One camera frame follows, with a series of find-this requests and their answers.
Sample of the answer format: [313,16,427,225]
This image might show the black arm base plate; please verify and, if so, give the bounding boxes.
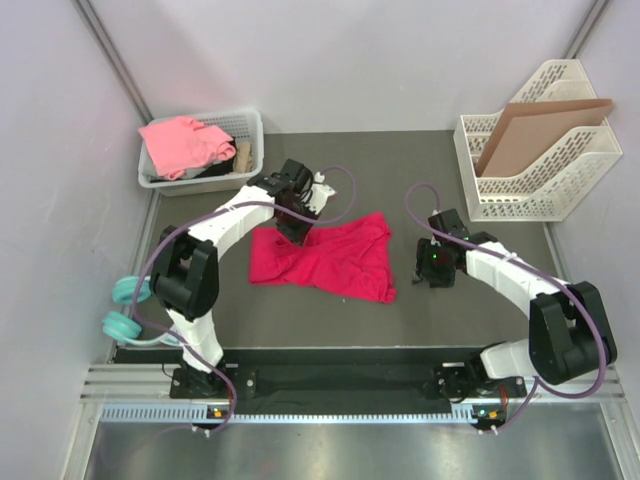
[169,347,526,414]

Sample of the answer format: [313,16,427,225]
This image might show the white slotted cable duct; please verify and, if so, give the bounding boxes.
[100,403,500,425]

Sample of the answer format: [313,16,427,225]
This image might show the black cloth in basket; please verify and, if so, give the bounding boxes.
[140,159,234,183]

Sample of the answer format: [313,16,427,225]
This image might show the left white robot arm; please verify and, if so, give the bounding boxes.
[150,159,335,398]

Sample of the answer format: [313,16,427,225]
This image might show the brown cardboard sheet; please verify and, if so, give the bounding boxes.
[475,99,614,178]

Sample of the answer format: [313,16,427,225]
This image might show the white plastic laundry basket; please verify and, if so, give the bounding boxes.
[138,107,264,197]

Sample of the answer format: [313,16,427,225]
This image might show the teal cat ear headphones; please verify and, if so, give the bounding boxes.
[101,275,183,349]

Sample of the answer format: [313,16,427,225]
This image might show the beige folded cloth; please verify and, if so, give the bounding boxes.
[234,141,253,174]

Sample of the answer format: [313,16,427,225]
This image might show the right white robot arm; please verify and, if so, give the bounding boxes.
[413,209,618,396]

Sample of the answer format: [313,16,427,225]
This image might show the white perforated file organizer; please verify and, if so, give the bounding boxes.
[454,59,622,222]

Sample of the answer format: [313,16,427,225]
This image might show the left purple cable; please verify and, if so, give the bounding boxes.
[130,166,358,435]

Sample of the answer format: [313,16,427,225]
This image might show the magenta t shirt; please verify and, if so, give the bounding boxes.
[248,212,397,304]

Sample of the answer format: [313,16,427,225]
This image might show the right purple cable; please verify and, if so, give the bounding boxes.
[404,183,612,436]

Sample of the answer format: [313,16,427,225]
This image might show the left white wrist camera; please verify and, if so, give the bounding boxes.
[302,172,336,216]

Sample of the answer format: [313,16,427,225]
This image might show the purple cable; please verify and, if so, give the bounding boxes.
[404,183,612,436]
[130,166,358,435]

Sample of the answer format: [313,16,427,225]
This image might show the light pink t shirt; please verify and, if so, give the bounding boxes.
[139,116,236,175]

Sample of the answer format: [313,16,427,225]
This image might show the grey cloth in basket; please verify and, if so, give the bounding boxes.
[141,163,216,181]

